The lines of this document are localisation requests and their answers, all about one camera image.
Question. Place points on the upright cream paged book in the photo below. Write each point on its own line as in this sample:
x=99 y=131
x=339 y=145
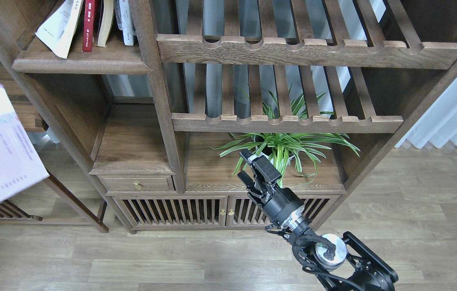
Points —
x=106 y=21

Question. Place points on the yellow green cover book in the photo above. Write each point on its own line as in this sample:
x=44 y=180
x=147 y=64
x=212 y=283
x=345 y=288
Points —
x=58 y=30

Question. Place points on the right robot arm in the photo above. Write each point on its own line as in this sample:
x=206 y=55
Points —
x=340 y=263

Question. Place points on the red cover book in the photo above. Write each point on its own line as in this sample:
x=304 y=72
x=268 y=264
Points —
x=90 y=12

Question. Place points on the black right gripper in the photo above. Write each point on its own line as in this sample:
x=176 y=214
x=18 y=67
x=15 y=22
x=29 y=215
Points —
x=282 y=207

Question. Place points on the brass drawer knob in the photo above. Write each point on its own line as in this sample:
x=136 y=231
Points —
x=137 y=185

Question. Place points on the dark wooden bookshelf unit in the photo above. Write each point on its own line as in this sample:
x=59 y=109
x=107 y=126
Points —
x=201 y=69

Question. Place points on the upright white book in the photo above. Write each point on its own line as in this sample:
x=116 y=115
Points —
x=125 y=21

